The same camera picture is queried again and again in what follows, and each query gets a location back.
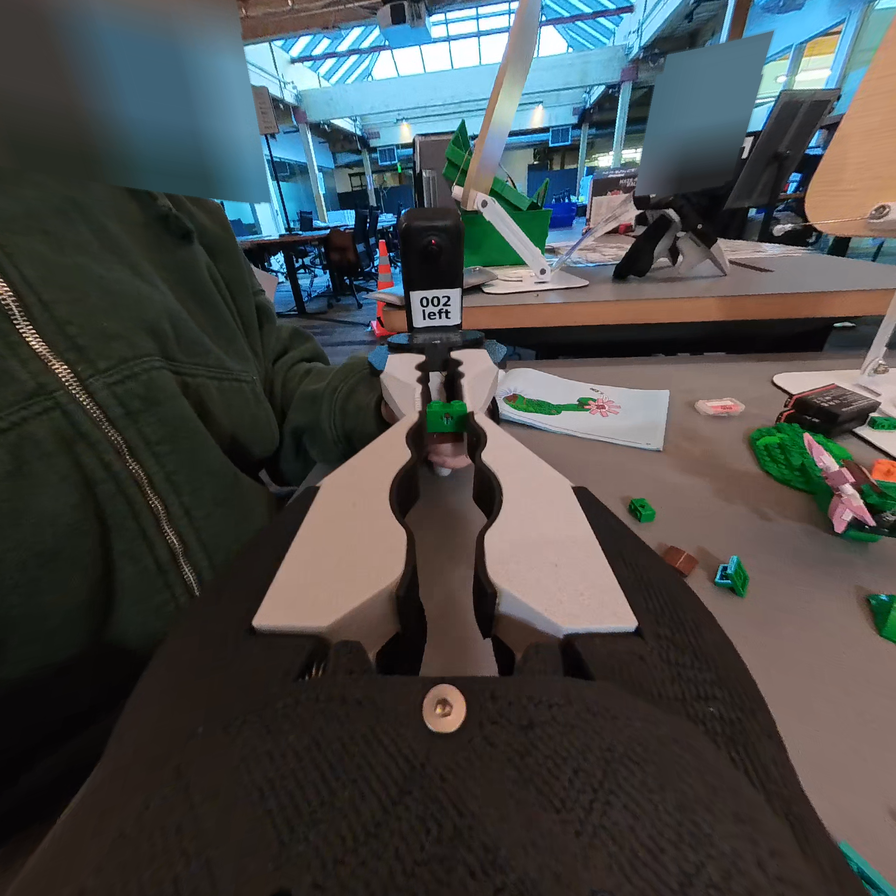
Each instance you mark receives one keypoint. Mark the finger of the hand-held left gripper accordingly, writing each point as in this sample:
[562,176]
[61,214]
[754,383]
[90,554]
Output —
[400,388]
[479,385]

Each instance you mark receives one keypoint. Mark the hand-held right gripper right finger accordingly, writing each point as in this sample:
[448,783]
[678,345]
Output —
[560,560]

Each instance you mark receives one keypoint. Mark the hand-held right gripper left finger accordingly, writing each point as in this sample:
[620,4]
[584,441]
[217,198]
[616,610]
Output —
[336,560]

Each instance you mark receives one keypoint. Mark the person's left forearm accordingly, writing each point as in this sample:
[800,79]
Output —
[322,399]

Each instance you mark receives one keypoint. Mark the small green lego brick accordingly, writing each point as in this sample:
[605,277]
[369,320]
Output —
[641,509]

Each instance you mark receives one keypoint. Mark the lego instruction booklet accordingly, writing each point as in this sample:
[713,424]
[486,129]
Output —
[588,409]

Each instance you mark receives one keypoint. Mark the brown curved lego piece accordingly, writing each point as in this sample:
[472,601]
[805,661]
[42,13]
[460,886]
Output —
[680,560]

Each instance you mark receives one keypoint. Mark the lego lily pad flower build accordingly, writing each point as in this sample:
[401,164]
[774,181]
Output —
[826,483]

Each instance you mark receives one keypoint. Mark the green lego slope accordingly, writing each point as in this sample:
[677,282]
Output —
[883,616]

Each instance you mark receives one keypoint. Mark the small green lego piece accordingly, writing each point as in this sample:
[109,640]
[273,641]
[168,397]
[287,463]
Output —
[882,422]

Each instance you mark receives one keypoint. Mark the teal lego piece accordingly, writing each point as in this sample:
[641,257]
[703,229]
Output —
[868,871]

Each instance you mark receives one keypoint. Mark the person's left hand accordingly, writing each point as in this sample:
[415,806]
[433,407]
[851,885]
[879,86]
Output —
[451,460]

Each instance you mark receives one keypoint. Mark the orange traffic cone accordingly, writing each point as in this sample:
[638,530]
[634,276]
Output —
[385,273]

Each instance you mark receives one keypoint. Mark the grey computer mouse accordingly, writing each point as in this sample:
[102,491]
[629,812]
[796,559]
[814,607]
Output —
[477,276]

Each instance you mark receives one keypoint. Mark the green plastic crate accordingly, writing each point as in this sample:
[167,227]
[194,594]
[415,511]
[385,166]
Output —
[504,231]

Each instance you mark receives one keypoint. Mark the black office chair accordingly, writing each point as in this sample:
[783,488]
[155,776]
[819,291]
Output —
[343,262]

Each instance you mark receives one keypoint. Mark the blue plastic bin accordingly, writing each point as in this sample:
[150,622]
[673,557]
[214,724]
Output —
[563,213]

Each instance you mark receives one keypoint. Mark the dark printed box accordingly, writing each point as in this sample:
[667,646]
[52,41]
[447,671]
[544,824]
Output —
[609,196]

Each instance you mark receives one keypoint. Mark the wooden edge work table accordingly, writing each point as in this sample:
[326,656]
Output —
[665,297]

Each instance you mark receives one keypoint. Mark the hanging paper sign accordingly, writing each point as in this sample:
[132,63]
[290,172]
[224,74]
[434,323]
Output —
[266,108]

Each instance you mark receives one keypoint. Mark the white red packet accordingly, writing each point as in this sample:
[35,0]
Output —
[719,406]

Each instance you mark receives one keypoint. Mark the person's green zip jacket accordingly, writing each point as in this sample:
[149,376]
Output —
[105,420]

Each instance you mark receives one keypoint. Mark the black box red edge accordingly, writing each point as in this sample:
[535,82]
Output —
[833,399]

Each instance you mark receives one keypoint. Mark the tilted black monitor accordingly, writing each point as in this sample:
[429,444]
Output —
[784,147]

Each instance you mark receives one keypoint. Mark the wooden shade desk lamp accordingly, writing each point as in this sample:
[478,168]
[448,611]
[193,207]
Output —
[854,140]

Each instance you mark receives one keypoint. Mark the teal green lego bracket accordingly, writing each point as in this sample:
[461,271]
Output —
[733,575]

